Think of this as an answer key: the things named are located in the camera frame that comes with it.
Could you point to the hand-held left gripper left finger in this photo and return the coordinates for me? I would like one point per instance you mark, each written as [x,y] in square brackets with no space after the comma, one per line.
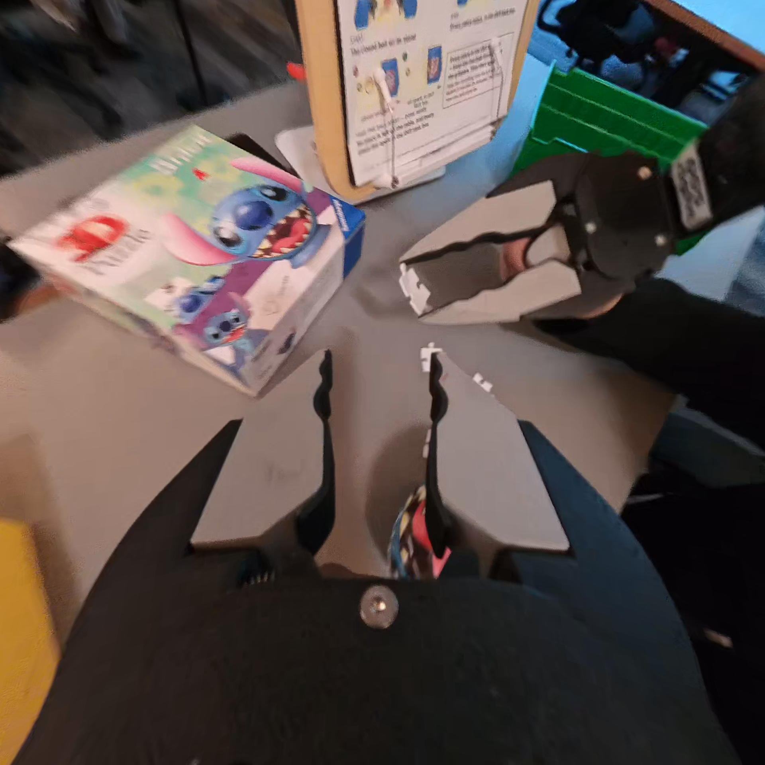
[263,472]

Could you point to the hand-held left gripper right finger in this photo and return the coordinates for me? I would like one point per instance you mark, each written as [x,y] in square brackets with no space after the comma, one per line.
[496,472]

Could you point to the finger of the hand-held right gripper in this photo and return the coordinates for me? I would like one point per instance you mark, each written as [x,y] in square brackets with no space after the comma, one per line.
[502,212]
[514,296]

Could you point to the white puzzle piece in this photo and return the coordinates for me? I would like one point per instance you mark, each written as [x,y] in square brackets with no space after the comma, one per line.
[481,382]
[412,290]
[429,357]

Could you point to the blue puzzle ball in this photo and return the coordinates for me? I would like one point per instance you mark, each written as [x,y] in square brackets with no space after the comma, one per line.
[412,538]

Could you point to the cartoon print puzzle box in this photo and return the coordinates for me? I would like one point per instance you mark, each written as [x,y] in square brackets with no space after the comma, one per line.
[197,239]

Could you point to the person's right hand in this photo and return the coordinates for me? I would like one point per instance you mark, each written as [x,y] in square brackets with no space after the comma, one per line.
[600,303]

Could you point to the green plastic bin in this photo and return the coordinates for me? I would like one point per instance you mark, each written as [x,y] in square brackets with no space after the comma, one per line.
[597,113]

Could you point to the printed instruction sheet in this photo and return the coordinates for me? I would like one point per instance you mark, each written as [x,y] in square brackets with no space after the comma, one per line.
[418,119]

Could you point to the blue chair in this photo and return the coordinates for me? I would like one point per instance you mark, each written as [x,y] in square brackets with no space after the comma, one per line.
[711,445]

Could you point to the wooden document stand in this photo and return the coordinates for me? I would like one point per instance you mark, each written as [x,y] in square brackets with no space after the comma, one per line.
[320,89]

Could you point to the small red object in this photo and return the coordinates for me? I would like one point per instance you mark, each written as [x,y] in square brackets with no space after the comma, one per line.
[295,70]

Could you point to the yellow plastic bin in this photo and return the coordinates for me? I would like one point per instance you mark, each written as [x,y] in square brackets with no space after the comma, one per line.
[21,627]

